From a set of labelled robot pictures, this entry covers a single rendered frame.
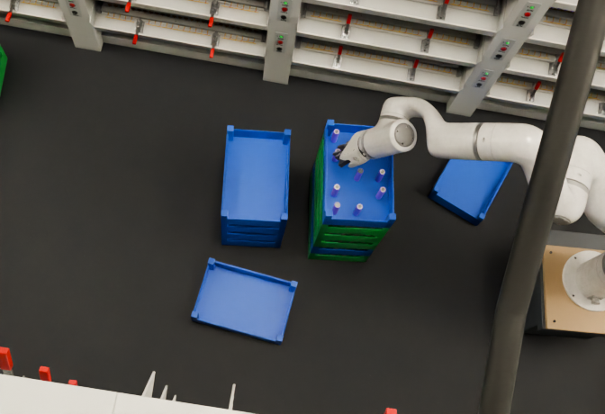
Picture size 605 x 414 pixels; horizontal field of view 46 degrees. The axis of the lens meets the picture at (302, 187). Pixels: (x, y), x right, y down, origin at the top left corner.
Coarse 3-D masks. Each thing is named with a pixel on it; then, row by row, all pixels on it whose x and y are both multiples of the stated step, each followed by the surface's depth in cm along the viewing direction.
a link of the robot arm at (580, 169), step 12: (576, 144) 168; (588, 144) 168; (576, 156) 166; (588, 156) 167; (600, 156) 169; (576, 168) 165; (588, 168) 166; (600, 168) 170; (576, 180) 164; (588, 180) 166; (600, 180) 171; (600, 192) 172; (588, 204) 175; (600, 204) 172; (588, 216) 176; (600, 216) 173; (600, 228) 176
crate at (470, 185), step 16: (464, 160) 263; (448, 176) 260; (464, 176) 261; (480, 176) 262; (496, 176) 262; (432, 192) 252; (448, 192) 258; (464, 192) 259; (480, 192) 260; (496, 192) 255; (448, 208) 255; (464, 208) 257; (480, 208) 257
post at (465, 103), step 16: (512, 0) 208; (528, 0) 202; (544, 0) 201; (512, 16) 210; (512, 32) 218; (528, 32) 216; (496, 48) 226; (512, 48) 225; (480, 64) 236; (496, 64) 235; (464, 96) 257; (480, 96) 256; (448, 112) 270; (464, 112) 268
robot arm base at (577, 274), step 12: (588, 252) 223; (576, 264) 221; (588, 264) 213; (600, 264) 204; (564, 276) 220; (576, 276) 219; (588, 276) 211; (600, 276) 205; (564, 288) 219; (576, 288) 219; (588, 288) 214; (600, 288) 208; (576, 300) 217; (588, 300) 218; (600, 300) 218
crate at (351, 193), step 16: (336, 128) 215; (352, 128) 215; (368, 128) 215; (336, 144) 216; (368, 160) 216; (384, 160) 216; (336, 176) 213; (352, 176) 213; (368, 176) 214; (384, 176) 214; (352, 192) 212; (368, 192) 212; (352, 208) 210; (368, 208) 210; (384, 208) 211; (336, 224) 207; (352, 224) 207; (368, 224) 206; (384, 224) 206
